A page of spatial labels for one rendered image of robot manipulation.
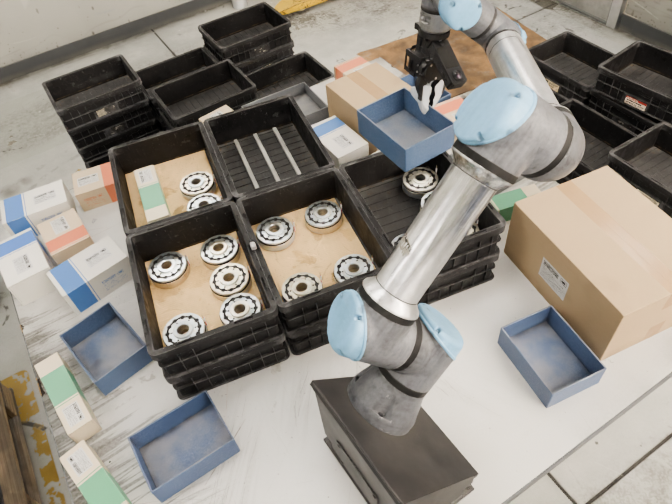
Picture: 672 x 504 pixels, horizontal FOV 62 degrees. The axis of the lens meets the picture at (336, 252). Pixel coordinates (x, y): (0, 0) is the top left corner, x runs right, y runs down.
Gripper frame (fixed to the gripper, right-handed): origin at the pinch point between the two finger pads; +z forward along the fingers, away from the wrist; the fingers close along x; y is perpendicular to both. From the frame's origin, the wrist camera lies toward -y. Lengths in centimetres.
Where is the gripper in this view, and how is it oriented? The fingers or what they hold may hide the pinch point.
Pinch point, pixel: (428, 110)
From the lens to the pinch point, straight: 146.0
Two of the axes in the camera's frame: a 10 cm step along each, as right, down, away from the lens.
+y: -5.1, -6.2, 5.9
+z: -0.2, 7.0, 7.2
